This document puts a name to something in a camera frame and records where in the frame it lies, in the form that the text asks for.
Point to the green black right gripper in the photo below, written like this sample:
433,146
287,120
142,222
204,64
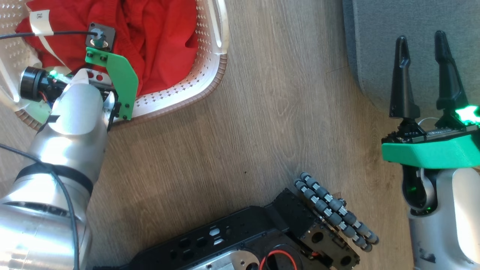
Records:
431,152

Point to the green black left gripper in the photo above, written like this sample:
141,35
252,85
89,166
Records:
120,78

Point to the red clothing garment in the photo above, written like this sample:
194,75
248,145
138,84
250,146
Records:
157,37

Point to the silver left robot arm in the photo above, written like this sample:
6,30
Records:
71,123

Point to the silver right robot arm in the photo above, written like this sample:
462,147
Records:
446,225

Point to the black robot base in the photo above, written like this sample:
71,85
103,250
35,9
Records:
262,232

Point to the grey sofa seat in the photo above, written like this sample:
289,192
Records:
420,18

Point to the cream perforated laundry basket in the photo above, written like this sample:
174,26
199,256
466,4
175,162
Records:
210,71

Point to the grey roller mecanum wheel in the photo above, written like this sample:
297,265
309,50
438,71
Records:
333,210

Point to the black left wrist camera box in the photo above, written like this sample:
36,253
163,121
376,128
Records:
100,36

